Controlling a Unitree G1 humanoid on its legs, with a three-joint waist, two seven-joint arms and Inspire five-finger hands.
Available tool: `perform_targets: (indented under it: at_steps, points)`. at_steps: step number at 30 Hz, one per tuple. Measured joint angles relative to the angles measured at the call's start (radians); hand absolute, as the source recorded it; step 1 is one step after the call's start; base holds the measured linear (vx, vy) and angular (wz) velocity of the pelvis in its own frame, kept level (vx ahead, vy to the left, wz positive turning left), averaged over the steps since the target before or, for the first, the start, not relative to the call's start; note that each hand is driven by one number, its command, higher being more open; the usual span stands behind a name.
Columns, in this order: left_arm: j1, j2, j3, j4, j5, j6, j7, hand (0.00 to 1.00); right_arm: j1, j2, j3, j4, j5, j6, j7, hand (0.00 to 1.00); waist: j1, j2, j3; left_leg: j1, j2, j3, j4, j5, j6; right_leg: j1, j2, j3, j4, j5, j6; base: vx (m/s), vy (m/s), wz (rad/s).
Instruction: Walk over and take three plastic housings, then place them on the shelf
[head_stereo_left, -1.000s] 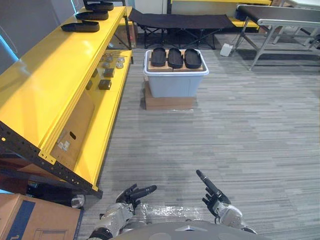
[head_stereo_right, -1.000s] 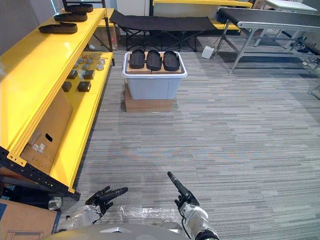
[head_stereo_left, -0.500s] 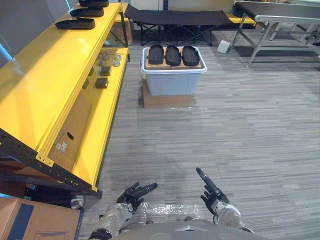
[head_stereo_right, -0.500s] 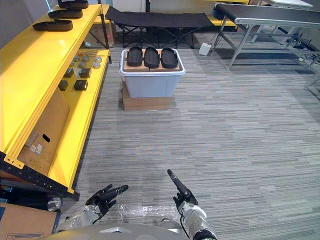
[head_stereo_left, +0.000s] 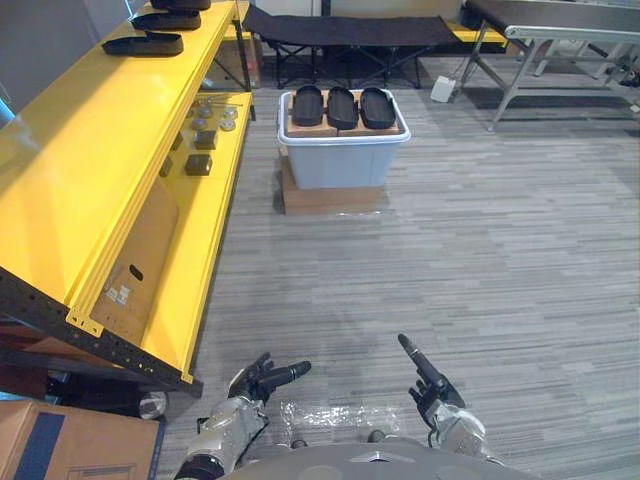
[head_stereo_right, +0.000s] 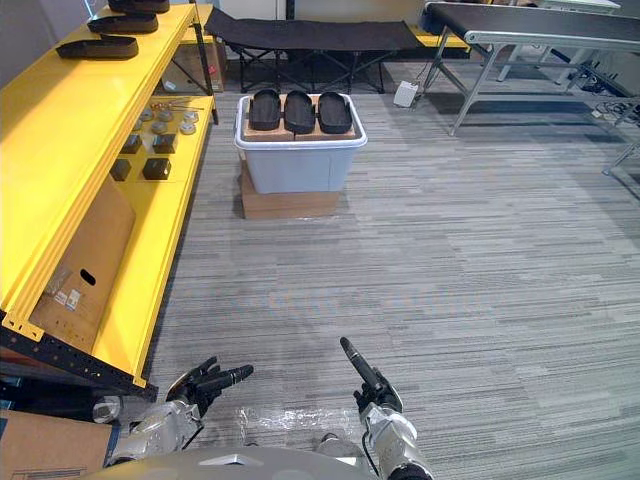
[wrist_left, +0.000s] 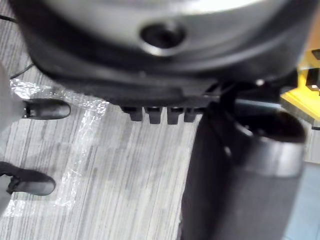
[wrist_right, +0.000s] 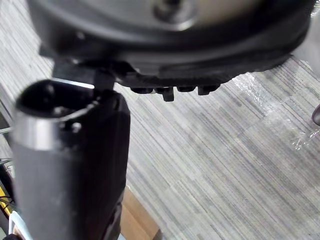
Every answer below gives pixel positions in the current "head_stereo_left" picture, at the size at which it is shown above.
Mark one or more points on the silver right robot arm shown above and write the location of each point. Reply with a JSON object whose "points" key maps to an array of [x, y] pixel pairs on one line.
{"points": [[465, 432]]}

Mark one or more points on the dark padded table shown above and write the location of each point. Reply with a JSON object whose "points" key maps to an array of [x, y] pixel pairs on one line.
{"points": [[550, 10]]}

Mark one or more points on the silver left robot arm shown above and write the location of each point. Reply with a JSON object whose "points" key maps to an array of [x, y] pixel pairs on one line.
{"points": [[225, 430]]}

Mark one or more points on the clear plastic film sheet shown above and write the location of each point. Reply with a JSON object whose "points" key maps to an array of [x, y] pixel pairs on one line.
{"points": [[340, 417]]}

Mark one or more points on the brown cardboard box blue stripe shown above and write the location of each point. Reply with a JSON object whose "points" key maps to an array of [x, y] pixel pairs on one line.
{"points": [[75, 442]]}

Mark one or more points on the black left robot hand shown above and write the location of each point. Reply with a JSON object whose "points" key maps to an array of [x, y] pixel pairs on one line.
{"points": [[270, 377]]}

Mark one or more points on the grey robot torso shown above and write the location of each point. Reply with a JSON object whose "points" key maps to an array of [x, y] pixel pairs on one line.
{"points": [[380, 462]]}

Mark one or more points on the low yellow bench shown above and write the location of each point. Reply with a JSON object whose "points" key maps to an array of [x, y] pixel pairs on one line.
{"points": [[470, 31]]}

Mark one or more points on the flat cardboard base box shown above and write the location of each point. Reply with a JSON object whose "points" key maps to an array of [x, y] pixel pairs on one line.
{"points": [[330, 201]]}

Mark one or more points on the clear tape roll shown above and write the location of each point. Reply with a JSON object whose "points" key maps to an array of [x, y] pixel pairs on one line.
{"points": [[151, 406]]}

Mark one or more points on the dark right robot foot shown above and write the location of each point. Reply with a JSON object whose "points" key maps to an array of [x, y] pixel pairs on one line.
{"points": [[375, 436]]}

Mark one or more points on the white power adapter box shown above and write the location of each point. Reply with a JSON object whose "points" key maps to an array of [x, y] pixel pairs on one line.
{"points": [[443, 89]]}

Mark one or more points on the yellow metal shelf rack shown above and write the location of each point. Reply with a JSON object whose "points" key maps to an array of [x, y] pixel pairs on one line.
{"points": [[90, 150]]}

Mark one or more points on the small black box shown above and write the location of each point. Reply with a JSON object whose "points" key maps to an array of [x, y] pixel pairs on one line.
{"points": [[205, 140], [198, 165]]}

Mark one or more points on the round metal disc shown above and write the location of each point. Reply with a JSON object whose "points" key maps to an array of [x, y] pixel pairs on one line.
{"points": [[227, 125], [205, 112], [200, 124], [231, 113]]}

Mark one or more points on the dark robot foot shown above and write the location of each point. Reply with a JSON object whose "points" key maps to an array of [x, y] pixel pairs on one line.
{"points": [[299, 443], [375, 436]]}

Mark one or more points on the black plastic housing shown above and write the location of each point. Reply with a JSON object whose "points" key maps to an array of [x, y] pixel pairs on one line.
{"points": [[180, 4], [309, 106], [145, 45], [378, 107], [167, 21], [343, 109]]}

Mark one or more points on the black folding camp cot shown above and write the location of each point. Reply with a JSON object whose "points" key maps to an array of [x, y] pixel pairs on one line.
{"points": [[345, 27]]}

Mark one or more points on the grey folding table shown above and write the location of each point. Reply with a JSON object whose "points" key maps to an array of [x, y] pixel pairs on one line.
{"points": [[565, 32]]}

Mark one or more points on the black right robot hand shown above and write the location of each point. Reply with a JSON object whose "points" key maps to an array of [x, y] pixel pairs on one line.
{"points": [[435, 387]]}

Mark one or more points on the dark left robot foot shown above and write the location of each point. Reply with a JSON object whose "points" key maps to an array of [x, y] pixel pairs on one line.
{"points": [[299, 443]]}

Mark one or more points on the pale grey plastic bin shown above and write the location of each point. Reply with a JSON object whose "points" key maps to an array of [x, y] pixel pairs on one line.
{"points": [[340, 162]]}

